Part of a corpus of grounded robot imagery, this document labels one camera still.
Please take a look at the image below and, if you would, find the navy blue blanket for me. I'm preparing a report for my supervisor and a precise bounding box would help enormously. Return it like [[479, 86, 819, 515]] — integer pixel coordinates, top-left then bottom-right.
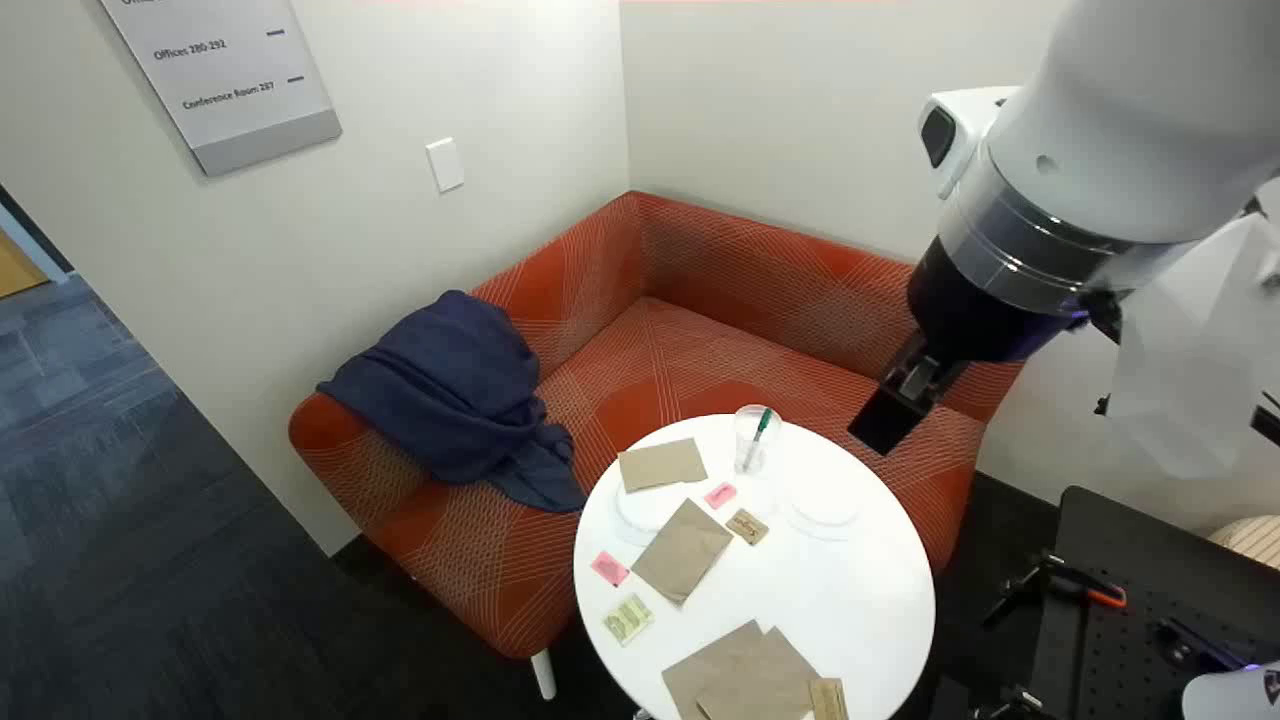
[[316, 287, 594, 515]]

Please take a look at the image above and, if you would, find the brown sachet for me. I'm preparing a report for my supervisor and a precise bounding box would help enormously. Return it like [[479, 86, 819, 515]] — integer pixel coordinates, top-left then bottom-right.
[[724, 504, 774, 547]]

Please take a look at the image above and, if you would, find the clear plastic plate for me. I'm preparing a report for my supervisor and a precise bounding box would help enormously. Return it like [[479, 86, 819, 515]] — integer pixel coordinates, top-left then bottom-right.
[[782, 463, 868, 536], [609, 452, 693, 536]]

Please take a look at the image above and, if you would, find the grey rounded object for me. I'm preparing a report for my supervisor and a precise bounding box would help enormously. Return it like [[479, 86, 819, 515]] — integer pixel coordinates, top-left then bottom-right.
[[1177, 661, 1280, 720]]

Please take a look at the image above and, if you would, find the clear plastic cup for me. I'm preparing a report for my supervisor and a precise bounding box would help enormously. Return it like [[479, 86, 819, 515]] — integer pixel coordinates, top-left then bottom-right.
[[732, 401, 784, 478]]

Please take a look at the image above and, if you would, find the small brown paper napkin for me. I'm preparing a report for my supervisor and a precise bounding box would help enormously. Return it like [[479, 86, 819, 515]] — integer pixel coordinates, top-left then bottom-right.
[[617, 435, 713, 496]]

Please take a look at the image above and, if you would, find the red handled black tool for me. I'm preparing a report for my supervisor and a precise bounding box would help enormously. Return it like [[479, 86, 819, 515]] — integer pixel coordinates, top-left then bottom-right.
[[979, 547, 1133, 632]]

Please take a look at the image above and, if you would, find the black workbench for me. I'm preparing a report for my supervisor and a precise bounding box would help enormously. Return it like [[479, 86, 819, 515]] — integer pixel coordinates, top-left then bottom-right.
[[1025, 482, 1280, 720]]

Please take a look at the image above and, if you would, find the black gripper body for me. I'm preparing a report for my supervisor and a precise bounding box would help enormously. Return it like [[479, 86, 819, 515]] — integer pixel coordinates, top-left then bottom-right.
[[904, 231, 1089, 366]]

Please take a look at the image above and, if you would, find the green and grey pen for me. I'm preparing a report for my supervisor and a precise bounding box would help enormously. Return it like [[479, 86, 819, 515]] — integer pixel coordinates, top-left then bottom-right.
[[739, 404, 777, 471]]

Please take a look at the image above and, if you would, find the grey wall sign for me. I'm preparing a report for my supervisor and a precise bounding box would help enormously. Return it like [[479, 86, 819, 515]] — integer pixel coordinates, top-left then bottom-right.
[[93, 0, 344, 181]]

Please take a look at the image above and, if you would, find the beige ribbed object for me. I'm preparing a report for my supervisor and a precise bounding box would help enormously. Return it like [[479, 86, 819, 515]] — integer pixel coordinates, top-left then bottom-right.
[[1203, 513, 1280, 572]]

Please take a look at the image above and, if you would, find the white light switch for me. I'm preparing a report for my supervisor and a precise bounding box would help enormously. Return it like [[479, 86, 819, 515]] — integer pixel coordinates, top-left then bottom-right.
[[423, 132, 469, 194]]

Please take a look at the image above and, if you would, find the pink sachet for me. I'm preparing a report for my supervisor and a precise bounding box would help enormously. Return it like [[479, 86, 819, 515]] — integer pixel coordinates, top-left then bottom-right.
[[589, 547, 632, 593]]

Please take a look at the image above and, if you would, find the orange sofa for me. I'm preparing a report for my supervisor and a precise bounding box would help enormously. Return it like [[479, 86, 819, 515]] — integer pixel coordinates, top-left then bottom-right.
[[283, 188, 1031, 667]]

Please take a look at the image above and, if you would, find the large brown paper napkin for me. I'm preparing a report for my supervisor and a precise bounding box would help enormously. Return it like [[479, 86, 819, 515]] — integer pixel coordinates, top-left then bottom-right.
[[628, 496, 736, 612]]

